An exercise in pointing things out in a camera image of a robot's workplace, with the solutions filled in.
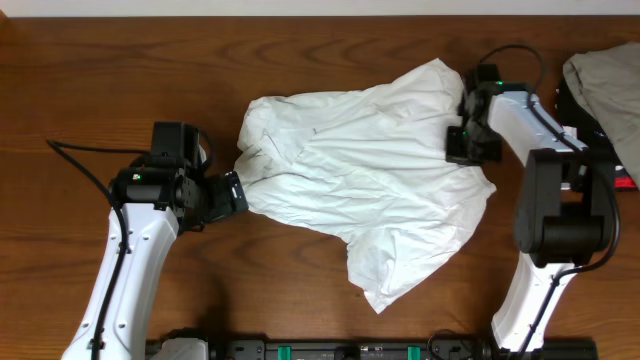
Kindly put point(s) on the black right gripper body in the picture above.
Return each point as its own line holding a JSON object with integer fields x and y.
{"x": 474, "y": 145}

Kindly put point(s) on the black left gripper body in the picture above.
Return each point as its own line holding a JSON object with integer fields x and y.
{"x": 233, "y": 193}

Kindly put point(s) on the white t-shirt black print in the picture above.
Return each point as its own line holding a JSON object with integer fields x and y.
{"x": 368, "y": 166}

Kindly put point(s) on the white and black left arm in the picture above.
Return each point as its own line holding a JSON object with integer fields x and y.
{"x": 155, "y": 206}

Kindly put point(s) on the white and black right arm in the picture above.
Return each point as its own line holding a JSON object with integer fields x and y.
{"x": 567, "y": 219}

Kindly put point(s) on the black red folded garment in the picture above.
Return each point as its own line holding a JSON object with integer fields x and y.
{"x": 584, "y": 127}

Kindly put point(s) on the grey folded garment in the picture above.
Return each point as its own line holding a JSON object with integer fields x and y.
{"x": 606, "y": 85}

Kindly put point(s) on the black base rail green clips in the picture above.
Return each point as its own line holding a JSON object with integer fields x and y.
{"x": 441, "y": 347}

